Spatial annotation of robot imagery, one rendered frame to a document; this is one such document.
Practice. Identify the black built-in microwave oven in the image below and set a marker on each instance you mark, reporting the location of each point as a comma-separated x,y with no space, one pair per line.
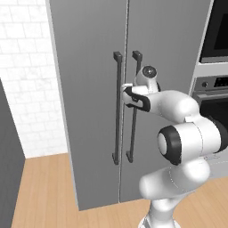
216,29

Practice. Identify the steel built-in oven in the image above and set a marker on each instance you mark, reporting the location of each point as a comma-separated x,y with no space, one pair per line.
213,86

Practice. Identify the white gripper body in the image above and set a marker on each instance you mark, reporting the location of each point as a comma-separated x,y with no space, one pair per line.
127,86

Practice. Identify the dark grey cabinet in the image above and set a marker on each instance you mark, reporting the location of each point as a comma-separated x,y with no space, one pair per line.
9,154

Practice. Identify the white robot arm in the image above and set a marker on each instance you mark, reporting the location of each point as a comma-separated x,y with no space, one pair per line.
190,133

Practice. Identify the grey fridge door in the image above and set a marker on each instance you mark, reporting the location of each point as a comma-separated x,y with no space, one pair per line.
89,104
166,44

